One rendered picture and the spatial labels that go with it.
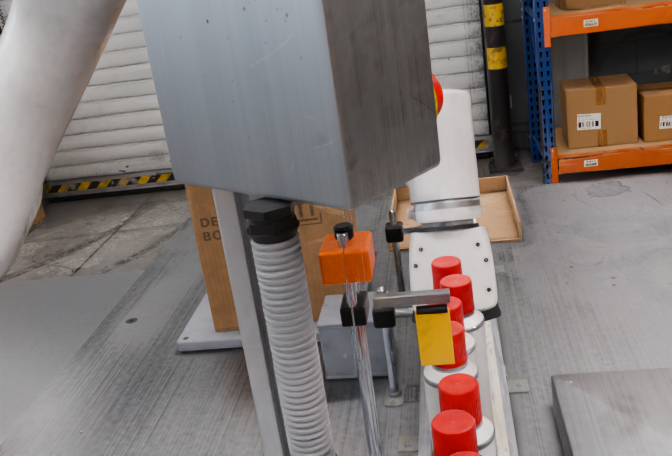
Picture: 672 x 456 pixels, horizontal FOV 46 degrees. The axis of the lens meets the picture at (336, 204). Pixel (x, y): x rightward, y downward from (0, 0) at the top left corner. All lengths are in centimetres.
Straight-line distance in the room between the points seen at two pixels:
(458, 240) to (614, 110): 355
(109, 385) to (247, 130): 86
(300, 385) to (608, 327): 80
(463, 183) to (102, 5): 44
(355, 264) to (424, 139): 18
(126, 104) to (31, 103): 444
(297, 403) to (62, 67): 48
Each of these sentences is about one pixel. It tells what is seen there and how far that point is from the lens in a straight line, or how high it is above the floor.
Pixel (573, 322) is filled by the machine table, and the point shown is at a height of 83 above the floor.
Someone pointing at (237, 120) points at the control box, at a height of 134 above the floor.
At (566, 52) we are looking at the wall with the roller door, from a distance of 510.
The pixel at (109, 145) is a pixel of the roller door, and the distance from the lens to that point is 548.
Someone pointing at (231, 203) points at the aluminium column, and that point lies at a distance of 61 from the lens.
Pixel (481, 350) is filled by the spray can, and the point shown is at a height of 101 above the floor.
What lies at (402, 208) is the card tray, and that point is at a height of 83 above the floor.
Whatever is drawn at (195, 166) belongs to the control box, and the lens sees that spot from 55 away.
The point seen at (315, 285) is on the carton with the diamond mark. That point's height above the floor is 91.
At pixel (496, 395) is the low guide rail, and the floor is 92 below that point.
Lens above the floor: 144
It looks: 18 degrees down
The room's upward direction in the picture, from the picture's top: 8 degrees counter-clockwise
